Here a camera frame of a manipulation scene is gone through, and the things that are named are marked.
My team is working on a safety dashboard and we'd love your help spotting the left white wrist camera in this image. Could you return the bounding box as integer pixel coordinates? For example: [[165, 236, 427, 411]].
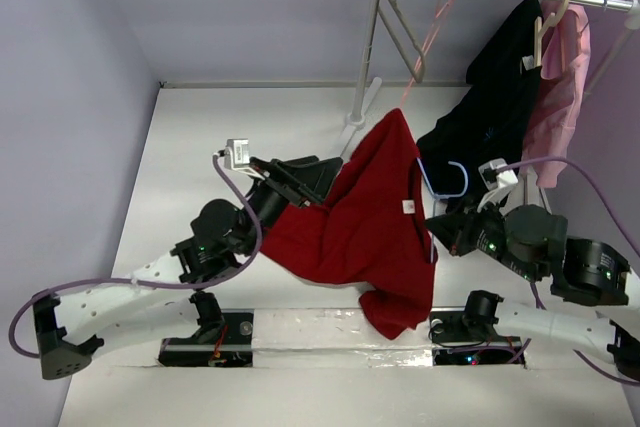
[[217, 138, 263, 180]]

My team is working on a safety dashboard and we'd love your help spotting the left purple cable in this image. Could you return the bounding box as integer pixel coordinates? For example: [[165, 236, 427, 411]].
[[8, 151, 265, 361]]

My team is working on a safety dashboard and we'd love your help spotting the white garment label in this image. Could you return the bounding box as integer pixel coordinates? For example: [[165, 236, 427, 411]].
[[402, 200, 415, 214]]

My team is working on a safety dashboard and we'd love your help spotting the pink wire hanger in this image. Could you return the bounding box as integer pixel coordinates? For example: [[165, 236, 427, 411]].
[[397, 0, 457, 111]]

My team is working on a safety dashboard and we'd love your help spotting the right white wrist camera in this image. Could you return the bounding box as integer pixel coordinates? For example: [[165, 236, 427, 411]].
[[477, 158, 518, 213]]

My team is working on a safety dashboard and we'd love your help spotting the purple cable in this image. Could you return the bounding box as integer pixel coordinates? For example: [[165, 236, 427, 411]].
[[8, 151, 265, 361], [499, 155, 640, 386]]

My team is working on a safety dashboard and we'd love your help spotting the pink shirt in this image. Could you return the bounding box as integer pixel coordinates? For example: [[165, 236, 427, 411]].
[[522, 0, 591, 160]]

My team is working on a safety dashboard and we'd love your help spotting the black t shirt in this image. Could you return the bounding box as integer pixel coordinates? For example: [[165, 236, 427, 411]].
[[417, 0, 542, 213]]

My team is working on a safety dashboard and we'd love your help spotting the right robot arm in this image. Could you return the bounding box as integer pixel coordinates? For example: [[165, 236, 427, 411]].
[[425, 205, 639, 386]]

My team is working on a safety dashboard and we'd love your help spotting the red t shirt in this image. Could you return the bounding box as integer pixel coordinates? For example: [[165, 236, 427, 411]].
[[261, 109, 437, 340]]

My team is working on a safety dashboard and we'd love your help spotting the grey plastic hanger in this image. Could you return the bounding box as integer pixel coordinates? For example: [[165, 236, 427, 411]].
[[359, 0, 425, 83]]

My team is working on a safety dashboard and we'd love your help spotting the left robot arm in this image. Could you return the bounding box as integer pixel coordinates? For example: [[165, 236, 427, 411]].
[[31, 148, 343, 380]]

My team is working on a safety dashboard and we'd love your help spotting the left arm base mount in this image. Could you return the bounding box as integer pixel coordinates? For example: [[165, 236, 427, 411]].
[[158, 310, 255, 368]]

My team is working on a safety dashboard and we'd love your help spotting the wooden hanger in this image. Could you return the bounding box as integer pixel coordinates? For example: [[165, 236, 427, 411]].
[[533, 0, 571, 68]]

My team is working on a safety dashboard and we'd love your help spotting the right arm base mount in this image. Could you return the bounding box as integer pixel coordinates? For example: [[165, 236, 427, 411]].
[[428, 290, 528, 367]]

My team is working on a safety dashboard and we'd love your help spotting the blue wire hanger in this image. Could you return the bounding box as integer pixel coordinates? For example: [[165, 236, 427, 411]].
[[415, 157, 470, 264]]

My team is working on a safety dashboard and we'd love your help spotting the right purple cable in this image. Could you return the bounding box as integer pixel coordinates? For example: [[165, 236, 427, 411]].
[[499, 155, 640, 386]]

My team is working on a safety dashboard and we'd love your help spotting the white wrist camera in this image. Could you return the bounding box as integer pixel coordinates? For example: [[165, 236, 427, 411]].
[[477, 158, 518, 213], [217, 138, 263, 180]]

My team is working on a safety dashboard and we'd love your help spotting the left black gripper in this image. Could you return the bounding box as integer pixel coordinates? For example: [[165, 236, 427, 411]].
[[238, 156, 342, 257]]

